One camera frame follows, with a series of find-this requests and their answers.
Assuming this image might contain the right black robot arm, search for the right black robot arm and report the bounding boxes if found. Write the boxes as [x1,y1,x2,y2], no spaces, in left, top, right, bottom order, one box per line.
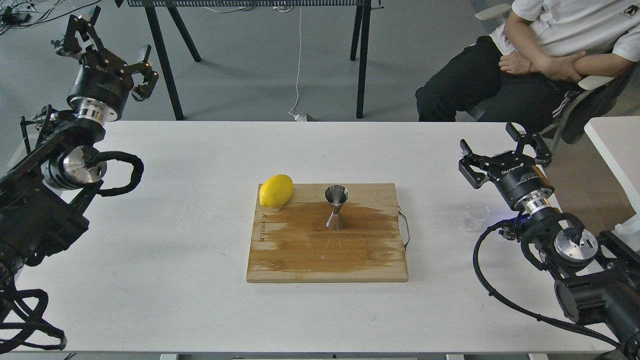
[458,123,640,360]

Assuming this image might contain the white hanging cable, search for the white hanging cable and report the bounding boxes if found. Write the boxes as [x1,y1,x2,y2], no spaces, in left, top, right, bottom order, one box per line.
[287,6,319,123]

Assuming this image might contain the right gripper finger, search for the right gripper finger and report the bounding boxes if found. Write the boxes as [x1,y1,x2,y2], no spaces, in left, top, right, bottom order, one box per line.
[505,122,553,167]
[458,139,501,189]

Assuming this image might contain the office chair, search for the office chair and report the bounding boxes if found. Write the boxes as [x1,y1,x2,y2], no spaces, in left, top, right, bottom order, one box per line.
[460,2,640,170]

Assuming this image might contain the black floor cables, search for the black floor cables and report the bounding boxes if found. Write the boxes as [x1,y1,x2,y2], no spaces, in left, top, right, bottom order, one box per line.
[0,0,103,36]

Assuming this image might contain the steel double jigger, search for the steel double jigger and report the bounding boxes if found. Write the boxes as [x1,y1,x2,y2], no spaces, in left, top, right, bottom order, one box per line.
[324,184,349,231]

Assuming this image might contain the black frame table background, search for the black frame table background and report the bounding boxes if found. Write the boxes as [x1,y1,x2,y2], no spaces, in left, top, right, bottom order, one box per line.
[114,0,385,121]

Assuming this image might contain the seated person white shirt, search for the seated person white shirt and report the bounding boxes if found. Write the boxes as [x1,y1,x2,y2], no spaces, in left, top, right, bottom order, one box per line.
[415,0,640,139]

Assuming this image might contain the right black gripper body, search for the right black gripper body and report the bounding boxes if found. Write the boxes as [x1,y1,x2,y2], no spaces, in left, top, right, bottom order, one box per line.
[487,152,554,211]

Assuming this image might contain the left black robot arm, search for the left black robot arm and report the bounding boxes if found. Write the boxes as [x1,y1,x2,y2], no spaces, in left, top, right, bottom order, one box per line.
[0,6,159,354]

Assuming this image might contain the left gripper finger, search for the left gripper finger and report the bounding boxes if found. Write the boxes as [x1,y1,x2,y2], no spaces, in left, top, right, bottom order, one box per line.
[51,6,106,65]
[118,45,159,102]

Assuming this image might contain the clear plastic measuring cup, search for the clear plastic measuring cup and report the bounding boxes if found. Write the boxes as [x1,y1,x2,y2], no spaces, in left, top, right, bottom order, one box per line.
[461,201,490,233]

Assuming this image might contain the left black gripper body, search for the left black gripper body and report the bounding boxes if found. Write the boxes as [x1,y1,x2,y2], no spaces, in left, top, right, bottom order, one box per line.
[66,64,130,122]

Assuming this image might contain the yellow lemon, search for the yellow lemon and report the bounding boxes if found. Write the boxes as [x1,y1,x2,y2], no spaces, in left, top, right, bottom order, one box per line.
[259,174,294,209]

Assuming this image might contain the wooden cutting board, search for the wooden cutting board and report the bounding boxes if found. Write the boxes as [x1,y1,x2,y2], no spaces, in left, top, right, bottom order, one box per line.
[246,183,409,283]

